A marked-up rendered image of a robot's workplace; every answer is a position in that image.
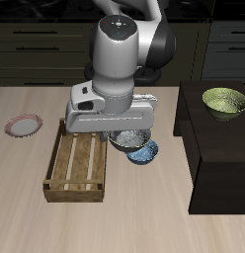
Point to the dark kitchen cupboards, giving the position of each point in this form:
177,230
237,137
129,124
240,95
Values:
42,49

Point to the green bowl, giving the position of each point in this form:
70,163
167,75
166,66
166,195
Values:
225,103

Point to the wooden slat tray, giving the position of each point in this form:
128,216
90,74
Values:
76,161

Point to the small pink fluted dish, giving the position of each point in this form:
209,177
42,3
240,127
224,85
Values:
23,125

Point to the black bowl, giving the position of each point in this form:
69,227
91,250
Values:
130,140

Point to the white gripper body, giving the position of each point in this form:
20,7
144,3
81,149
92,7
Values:
111,120

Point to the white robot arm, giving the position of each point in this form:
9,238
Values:
115,62

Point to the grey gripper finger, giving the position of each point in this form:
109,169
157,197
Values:
104,136

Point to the blue bowl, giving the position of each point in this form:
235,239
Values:
144,154

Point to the dark wooden cabinet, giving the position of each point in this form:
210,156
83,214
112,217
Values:
213,148

